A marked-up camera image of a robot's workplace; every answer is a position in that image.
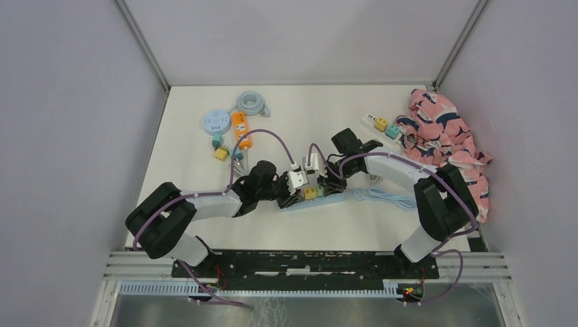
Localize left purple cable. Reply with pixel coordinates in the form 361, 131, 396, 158
133, 129, 296, 310

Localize orange power strip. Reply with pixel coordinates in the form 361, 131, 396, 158
231, 112, 252, 150

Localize yellow USB charger plug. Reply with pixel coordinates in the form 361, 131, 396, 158
214, 146, 229, 162

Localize green plug on blue strip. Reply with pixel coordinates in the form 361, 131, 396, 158
316, 185, 324, 198

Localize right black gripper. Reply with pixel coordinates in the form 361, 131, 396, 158
316, 156, 358, 196

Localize pink patterned cloth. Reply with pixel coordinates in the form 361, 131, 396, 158
395, 89, 493, 223

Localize blue bundled strip cable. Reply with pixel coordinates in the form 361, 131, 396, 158
352, 187, 419, 212

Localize teal USB charger plug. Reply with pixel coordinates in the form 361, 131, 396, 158
211, 134, 224, 149

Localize teal plug on white strip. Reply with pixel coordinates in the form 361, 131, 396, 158
385, 124, 401, 141

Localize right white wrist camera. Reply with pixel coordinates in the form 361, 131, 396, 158
303, 153, 320, 177

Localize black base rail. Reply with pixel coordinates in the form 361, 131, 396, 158
171, 249, 440, 291

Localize coiled blue socket cable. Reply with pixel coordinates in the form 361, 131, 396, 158
230, 91, 272, 119

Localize yellow plug on blue strip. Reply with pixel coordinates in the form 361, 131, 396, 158
303, 187, 318, 200

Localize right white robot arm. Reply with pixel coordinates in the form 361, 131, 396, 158
326, 128, 478, 278

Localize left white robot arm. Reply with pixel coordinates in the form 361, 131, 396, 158
125, 160, 301, 277

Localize white power strip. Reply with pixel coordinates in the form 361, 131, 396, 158
361, 114, 401, 146

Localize round blue power socket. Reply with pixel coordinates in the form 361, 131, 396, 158
202, 109, 232, 136

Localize yellow plug on white strip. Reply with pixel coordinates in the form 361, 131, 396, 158
374, 117, 389, 133

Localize long blue power strip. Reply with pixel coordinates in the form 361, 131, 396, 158
277, 192, 346, 212

